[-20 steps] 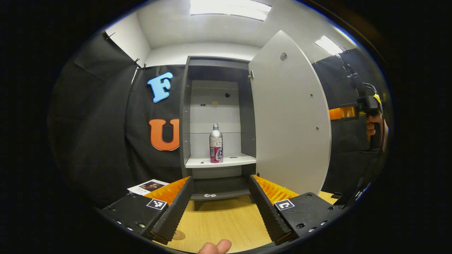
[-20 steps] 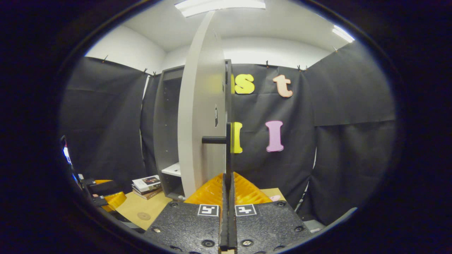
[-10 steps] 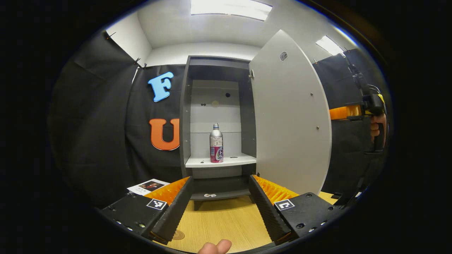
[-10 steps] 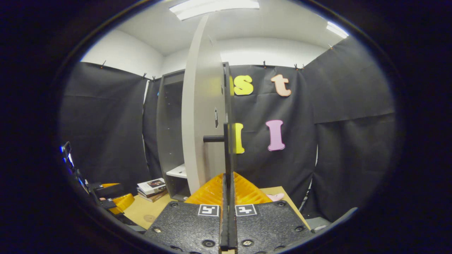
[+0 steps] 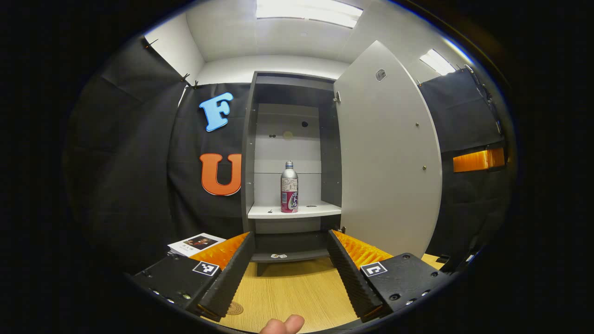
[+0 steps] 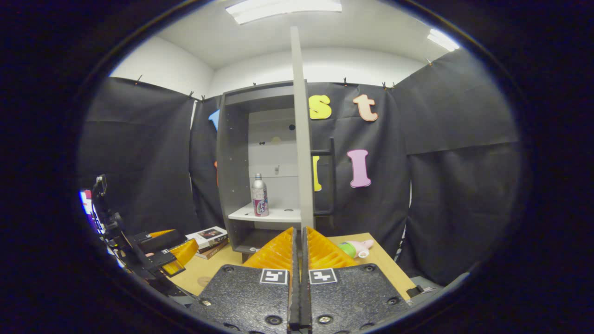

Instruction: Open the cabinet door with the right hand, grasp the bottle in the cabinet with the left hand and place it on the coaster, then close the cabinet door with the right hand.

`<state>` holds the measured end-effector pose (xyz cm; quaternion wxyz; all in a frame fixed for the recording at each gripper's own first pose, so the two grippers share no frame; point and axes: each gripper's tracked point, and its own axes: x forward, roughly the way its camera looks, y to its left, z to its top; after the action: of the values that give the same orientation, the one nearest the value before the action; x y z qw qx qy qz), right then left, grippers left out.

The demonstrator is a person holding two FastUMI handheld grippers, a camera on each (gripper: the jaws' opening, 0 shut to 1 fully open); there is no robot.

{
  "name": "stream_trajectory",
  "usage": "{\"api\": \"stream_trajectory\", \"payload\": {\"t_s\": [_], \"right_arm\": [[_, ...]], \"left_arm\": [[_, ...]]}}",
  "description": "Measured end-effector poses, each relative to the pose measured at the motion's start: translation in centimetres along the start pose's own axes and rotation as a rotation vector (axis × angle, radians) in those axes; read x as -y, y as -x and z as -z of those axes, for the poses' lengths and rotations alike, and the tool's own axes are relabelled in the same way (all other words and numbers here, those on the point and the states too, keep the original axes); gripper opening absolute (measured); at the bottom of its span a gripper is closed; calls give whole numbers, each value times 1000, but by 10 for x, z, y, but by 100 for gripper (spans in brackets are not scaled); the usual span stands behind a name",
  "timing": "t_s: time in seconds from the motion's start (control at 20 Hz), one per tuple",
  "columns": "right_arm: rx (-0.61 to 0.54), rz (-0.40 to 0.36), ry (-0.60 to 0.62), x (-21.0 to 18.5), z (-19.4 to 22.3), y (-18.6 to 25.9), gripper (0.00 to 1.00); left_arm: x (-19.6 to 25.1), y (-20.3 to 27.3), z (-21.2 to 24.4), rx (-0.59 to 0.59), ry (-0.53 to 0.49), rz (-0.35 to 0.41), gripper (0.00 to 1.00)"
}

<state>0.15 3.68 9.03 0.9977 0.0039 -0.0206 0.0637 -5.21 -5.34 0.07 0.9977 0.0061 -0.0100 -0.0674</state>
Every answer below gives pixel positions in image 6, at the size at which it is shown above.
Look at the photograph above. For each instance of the dark brown book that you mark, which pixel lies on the dark brown book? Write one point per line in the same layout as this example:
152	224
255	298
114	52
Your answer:
213	251

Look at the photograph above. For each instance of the silver bottle with red label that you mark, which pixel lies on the silver bottle with red label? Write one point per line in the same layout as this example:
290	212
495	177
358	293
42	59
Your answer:
259	195

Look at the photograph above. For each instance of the white picture cover book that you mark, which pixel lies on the white picture cover book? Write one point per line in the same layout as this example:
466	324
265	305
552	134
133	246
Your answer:
206	234

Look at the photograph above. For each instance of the long ceiling light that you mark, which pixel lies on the long ceiling light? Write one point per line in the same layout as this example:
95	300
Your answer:
283	9

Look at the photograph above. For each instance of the dark grey cabinet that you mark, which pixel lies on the dark grey cabinet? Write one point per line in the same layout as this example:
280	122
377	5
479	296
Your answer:
232	162

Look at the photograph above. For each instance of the pink and green toy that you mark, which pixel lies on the pink and green toy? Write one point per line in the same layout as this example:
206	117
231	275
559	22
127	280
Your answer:
357	248

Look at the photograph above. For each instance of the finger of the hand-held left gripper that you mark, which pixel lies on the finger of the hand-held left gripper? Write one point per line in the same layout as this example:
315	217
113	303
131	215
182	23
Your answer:
160	241
183	255

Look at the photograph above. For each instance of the white cabinet shelf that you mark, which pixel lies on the white cabinet shelf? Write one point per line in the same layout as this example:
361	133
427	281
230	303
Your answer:
278	214

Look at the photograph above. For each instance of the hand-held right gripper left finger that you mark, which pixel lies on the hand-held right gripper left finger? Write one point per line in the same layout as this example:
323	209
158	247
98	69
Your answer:
293	287

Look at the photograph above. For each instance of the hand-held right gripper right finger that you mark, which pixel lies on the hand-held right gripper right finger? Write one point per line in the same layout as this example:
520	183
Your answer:
305	287

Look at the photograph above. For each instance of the black backdrop cloth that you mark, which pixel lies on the black backdrop cloth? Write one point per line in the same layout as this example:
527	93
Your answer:
441	185

